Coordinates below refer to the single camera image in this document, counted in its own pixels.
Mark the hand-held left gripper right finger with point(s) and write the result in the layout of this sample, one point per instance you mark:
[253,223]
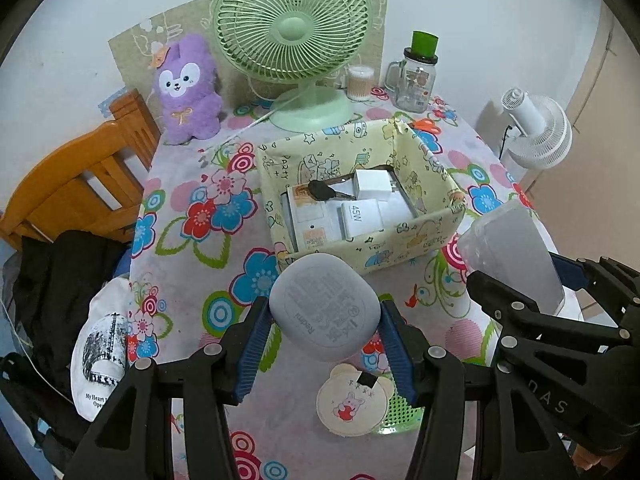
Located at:
[395,355]

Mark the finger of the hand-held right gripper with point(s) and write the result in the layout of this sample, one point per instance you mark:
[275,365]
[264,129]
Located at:
[567,270]
[500,295]

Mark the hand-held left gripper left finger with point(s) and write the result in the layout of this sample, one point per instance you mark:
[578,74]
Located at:
[250,355]

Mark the frosted plastic case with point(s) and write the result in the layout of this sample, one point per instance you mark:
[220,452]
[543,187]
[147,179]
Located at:
[515,250]

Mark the light grey earbuds case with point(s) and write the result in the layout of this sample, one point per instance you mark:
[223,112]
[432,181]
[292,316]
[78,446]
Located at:
[325,305]

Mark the yellow printed fabric storage box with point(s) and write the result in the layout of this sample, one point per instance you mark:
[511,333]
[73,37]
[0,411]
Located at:
[400,255]

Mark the white adapter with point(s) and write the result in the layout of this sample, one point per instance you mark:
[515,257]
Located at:
[397,207]

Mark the white wall charger with grey print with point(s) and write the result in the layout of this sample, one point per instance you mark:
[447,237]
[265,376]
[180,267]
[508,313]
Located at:
[362,220]

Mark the white box with tan label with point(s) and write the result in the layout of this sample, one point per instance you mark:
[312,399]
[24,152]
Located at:
[305,215]

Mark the small white cube charger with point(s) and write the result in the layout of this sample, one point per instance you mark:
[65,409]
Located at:
[372,185]

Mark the black key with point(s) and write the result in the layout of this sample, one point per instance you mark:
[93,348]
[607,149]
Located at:
[320,190]

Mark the person's right hand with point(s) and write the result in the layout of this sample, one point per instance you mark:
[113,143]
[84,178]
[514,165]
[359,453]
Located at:
[590,461]

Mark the green plastic basket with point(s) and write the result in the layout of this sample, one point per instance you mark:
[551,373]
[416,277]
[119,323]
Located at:
[400,415]

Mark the bear-shaped coaster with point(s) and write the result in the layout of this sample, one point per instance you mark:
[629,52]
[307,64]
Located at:
[345,405]

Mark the floral tablecloth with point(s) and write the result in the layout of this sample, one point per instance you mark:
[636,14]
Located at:
[200,270]

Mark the beige cabinet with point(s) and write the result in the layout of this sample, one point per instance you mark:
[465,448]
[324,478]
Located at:
[615,135]

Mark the white clip fan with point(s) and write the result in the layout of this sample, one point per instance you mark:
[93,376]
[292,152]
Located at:
[537,125]

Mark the white printed tote bag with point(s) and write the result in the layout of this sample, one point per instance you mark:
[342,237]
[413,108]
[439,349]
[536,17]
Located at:
[100,360]

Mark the black clothing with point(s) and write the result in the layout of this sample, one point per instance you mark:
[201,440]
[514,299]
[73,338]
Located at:
[65,280]

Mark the glass mug jar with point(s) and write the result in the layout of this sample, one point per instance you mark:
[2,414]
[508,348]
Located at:
[415,85]

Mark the cotton swab container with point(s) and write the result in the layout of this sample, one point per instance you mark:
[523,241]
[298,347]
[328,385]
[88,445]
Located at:
[360,85]

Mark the purple plush bunny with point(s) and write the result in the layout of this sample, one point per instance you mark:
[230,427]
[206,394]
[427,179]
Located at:
[187,110]

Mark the wooden chair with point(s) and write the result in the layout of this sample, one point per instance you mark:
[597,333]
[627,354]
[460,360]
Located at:
[65,170]

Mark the green plastic cup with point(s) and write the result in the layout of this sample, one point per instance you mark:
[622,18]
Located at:
[425,42]

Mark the blue patterned paper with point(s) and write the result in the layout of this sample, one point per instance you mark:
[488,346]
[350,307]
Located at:
[112,100]

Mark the green desk fan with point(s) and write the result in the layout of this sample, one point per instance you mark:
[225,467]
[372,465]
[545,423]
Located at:
[292,27]

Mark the beige printed wall cloth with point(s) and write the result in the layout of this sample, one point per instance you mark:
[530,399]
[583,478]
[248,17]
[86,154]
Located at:
[135,55]

